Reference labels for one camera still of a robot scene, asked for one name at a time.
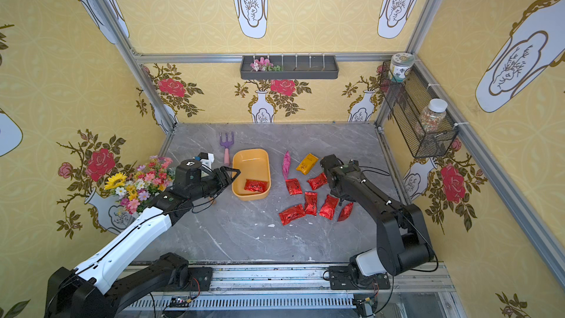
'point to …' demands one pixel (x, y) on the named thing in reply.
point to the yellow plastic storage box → (254, 164)
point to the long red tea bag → (291, 213)
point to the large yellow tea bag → (307, 163)
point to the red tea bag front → (255, 185)
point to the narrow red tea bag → (345, 211)
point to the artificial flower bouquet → (134, 188)
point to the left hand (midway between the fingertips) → (230, 172)
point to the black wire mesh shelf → (407, 100)
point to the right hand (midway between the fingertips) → (351, 191)
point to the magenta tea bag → (286, 164)
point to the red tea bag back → (293, 186)
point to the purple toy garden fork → (226, 145)
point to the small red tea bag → (318, 181)
